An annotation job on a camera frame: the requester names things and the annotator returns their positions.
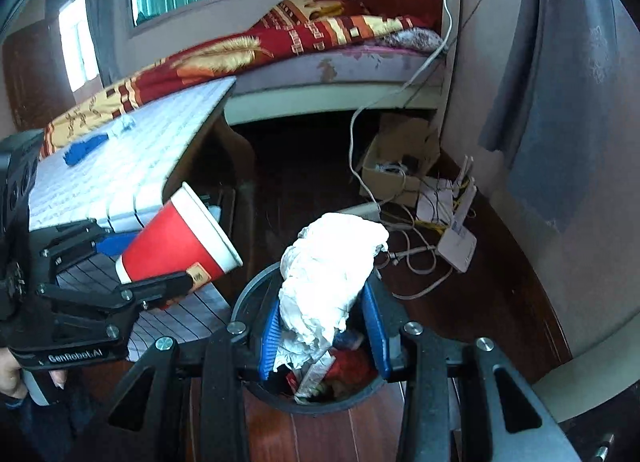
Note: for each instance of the white router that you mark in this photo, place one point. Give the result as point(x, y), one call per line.
point(457, 247)

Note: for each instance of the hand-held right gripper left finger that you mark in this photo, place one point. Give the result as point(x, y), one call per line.
point(270, 342)

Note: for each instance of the pale mattress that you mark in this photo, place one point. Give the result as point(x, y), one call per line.
point(360, 67)

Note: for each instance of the red wrapper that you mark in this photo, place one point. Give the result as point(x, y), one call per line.
point(352, 367)

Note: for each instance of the small bright window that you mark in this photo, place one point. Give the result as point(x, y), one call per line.
point(80, 42)

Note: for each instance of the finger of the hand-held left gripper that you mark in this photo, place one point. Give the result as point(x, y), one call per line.
point(150, 289)
point(75, 242)

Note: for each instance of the white grid tablecloth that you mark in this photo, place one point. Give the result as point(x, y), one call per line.
point(125, 162)

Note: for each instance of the red paper cup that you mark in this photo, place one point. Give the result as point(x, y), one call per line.
point(175, 242)

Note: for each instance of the person's left forearm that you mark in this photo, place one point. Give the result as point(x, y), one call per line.
point(45, 429)

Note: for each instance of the grey hanging cloth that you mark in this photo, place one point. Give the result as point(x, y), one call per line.
point(560, 92)

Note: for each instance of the cardboard box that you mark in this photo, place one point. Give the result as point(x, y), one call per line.
point(390, 180)

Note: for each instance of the white tissue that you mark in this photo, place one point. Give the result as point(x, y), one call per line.
point(325, 272)

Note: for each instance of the white power strip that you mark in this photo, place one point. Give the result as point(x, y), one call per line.
point(367, 209)

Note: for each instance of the small white paper wad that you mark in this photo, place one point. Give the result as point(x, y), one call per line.
point(123, 125)

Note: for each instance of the person's left hand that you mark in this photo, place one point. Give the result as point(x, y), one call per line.
point(10, 374)

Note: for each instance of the white round seat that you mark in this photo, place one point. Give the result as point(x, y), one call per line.
point(590, 372)

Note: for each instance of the crumpled pale paper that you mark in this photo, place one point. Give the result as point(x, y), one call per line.
point(432, 202)

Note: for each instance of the wooden door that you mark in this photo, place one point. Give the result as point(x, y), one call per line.
point(30, 77)

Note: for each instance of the white printed wrapper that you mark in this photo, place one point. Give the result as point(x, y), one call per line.
point(312, 382)

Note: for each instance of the black trash bin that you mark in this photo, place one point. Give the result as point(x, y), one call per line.
point(245, 292)

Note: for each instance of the blue cloth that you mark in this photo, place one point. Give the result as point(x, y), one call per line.
point(82, 148)

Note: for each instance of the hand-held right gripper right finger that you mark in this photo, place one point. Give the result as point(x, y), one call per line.
point(377, 337)

